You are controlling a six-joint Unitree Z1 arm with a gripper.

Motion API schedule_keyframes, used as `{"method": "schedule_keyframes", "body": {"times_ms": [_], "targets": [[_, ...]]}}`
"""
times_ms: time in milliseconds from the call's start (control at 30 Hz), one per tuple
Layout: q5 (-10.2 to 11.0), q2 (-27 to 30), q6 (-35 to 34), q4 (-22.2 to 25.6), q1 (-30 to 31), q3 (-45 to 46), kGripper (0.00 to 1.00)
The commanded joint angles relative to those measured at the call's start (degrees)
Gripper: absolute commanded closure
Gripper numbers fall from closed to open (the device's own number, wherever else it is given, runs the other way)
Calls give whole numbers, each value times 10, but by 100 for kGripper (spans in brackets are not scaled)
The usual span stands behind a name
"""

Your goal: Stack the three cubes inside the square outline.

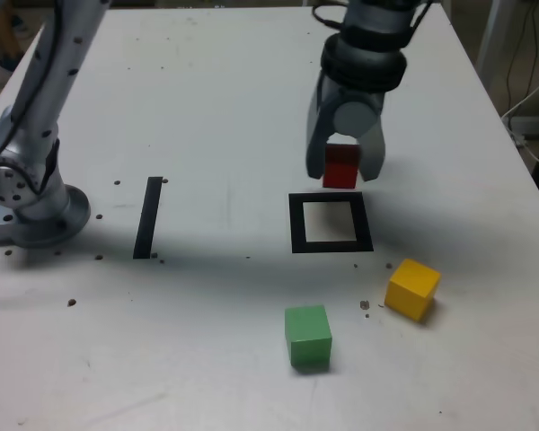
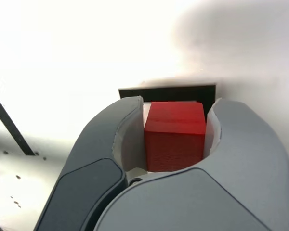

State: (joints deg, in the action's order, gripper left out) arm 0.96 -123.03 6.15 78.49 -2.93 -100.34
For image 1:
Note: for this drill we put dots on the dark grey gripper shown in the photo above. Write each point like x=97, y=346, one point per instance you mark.
x=361, y=95

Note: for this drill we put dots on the red cube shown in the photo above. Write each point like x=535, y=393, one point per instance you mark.
x=339, y=175

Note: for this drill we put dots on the yellow cube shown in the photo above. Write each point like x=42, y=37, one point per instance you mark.
x=411, y=289

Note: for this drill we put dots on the green cube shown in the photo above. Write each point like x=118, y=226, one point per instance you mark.
x=308, y=336

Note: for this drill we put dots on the black tape square outline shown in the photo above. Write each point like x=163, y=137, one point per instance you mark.
x=296, y=224

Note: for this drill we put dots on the black tape strip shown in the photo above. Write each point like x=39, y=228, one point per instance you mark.
x=147, y=220

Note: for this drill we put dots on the white post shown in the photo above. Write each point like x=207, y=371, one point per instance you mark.
x=494, y=36

